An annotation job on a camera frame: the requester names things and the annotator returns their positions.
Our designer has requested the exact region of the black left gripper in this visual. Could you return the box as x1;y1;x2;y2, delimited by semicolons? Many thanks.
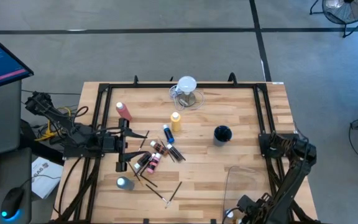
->
99;117;152;173

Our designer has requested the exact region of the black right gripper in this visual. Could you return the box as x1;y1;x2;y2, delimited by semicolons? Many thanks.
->
236;192;279;224

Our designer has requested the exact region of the small dark brown paint bottle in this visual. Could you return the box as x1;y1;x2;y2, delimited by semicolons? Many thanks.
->
165;143;186;162

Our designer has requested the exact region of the small pink paint bottle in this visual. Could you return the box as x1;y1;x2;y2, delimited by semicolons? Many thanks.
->
145;152;163;174

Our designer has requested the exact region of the large pink paint bottle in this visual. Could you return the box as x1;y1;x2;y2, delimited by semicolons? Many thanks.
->
115;101;133;122

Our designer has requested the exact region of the large teal paint bottle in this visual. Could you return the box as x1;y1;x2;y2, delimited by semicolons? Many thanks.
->
116;176;135;192

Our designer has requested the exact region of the large yellow paint bottle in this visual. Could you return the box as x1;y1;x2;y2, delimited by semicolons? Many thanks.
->
170;111;182;133

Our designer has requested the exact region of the clear plastic bin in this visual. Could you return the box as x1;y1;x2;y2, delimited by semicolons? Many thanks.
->
223;164;265;224

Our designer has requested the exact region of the black paintbrush silver ferrule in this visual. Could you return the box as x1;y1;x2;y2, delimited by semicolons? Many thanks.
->
144;183;170;205

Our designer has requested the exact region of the white bulb table lamp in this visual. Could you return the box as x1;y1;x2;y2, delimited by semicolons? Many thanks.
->
175;75;198;107

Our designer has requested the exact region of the blue-grey plastic cup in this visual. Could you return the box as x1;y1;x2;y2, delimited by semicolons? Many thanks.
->
213;124;233;147

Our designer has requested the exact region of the white paper booklet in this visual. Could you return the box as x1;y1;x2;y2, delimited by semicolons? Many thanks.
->
31;156;64;200

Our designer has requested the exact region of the grey desk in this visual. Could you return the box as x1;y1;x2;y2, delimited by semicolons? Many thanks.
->
0;80;33;224

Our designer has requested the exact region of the black computer mouse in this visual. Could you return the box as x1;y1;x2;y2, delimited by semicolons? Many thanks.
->
0;187;24;220

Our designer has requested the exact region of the black floor fan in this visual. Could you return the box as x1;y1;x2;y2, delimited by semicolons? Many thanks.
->
309;0;358;39

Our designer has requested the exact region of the thin wooden-handled paintbrush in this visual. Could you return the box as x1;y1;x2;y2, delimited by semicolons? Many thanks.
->
158;136;176;164

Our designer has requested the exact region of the yellow cable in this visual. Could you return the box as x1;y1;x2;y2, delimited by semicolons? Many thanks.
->
35;107;73;142

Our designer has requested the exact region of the black mouse cable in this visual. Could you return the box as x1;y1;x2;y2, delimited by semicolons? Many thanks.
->
19;173;62;191

